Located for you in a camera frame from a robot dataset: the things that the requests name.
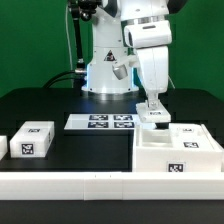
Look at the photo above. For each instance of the white flat marker base plate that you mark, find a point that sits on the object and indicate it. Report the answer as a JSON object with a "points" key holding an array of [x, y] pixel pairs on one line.
{"points": [[105, 122]]}

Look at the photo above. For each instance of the white L-shaped boundary rail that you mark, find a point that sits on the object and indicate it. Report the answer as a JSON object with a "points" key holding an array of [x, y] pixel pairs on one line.
{"points": [[111, 185]]}

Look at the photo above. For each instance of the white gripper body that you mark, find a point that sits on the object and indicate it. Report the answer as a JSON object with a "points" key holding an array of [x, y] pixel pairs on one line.
{"points": [[153, 70]]}

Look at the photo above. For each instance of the white cabinet body box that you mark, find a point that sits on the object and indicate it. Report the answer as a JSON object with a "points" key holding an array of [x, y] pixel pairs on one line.
{"points": [[153, 150]]}

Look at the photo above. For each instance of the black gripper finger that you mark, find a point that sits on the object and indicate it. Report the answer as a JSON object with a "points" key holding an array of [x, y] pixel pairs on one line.
{"points": [[153, 103]]}

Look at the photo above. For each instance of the white cabinet top block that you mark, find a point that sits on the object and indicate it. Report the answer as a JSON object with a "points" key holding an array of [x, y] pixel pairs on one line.
{"points": [[32, 140]]}

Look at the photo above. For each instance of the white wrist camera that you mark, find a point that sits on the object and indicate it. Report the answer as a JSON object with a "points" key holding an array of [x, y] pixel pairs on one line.
{"points": [[119, 67]]}

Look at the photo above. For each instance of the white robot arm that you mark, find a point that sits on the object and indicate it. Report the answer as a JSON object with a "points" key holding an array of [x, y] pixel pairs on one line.
{"points": [[129, 34]]}

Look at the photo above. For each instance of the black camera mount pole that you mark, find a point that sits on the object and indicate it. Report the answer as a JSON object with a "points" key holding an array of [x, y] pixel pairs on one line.
{"points": [[78, 36]]}

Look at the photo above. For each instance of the white block at left edge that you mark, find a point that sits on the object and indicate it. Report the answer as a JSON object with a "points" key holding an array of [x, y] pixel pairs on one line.
{"points": [[3, 146]]}

